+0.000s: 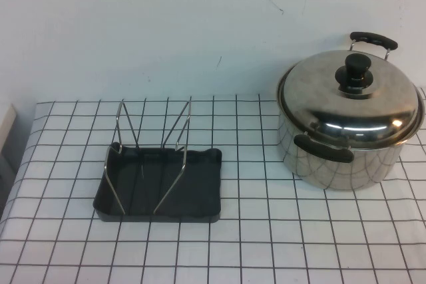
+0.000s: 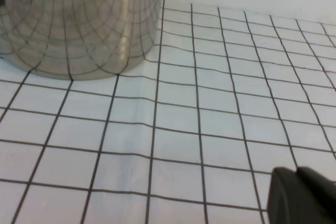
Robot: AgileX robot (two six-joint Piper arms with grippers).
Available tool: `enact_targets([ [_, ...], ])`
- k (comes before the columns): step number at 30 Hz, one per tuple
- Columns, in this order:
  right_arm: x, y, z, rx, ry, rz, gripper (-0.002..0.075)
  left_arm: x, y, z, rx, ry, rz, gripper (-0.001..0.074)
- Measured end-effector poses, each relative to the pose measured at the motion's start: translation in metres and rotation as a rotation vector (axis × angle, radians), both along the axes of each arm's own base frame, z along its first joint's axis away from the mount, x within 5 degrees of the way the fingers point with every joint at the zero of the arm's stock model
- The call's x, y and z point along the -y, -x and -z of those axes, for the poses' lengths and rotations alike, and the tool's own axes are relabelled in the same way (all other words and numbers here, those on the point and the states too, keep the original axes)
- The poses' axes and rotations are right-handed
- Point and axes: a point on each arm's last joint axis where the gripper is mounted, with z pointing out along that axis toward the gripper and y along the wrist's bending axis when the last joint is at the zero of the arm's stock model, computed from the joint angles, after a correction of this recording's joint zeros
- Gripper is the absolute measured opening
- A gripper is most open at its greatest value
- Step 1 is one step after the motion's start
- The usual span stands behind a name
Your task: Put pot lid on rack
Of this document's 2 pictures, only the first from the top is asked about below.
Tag stainless steel pot lid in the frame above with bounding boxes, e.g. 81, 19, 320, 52
281, 49, 419, 142

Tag black tray wire lid rack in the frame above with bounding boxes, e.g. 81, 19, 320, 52
93, 99, 223, 224

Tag stainless steel pot black handles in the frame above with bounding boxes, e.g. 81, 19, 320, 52
276, 31, 426, 192

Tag white black-grid tablecloth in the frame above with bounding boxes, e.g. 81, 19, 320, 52
0, 93, 426, 284

